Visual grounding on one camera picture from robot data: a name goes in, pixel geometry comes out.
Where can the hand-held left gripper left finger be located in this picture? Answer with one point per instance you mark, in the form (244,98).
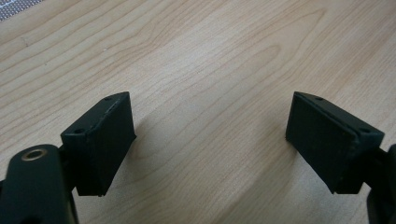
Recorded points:
(99,146)

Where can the grey woven mat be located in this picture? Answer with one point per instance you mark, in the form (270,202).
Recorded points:
(14,6)

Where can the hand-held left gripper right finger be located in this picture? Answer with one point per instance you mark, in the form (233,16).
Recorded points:
(330,146)

